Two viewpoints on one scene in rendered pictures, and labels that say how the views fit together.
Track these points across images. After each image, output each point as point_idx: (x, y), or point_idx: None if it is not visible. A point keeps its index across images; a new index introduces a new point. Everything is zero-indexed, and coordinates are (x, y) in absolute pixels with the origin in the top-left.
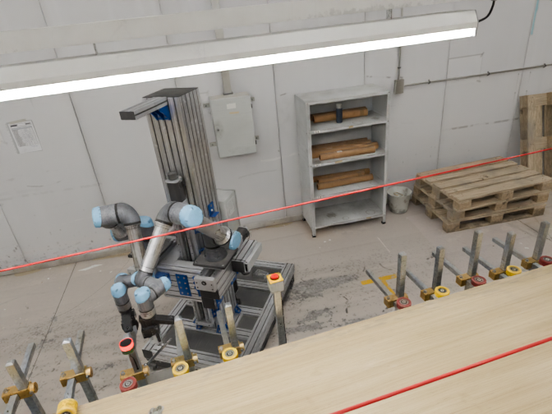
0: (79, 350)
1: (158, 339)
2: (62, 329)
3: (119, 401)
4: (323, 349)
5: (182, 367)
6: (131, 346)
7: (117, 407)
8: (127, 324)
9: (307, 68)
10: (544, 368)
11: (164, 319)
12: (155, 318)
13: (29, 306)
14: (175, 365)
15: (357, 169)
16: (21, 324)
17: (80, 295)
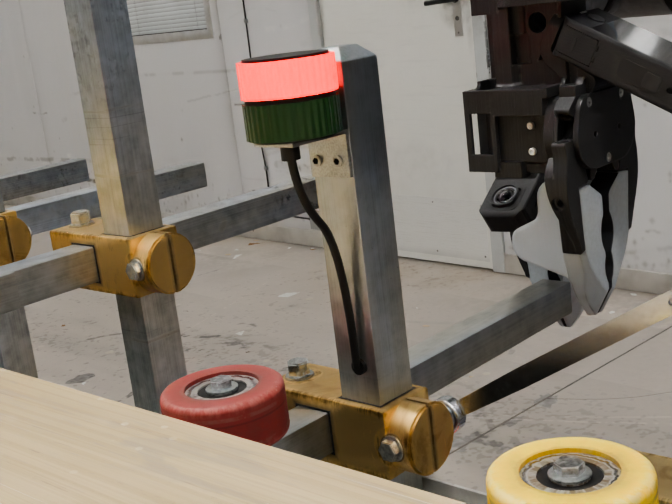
0: (248, 199)
1: (561, 225)
2: (541, 433)
3: (80, 433)
4: None
5: (592, 483)
6: (288, 77)
7: (26, 450)
8: (519, 179)
9: None
10: None
11: (652, 54)
12: (590, 21)
13: (516, 351)
14: (551, 444)
15: None
16: (468, 378)
17: (659, 376)
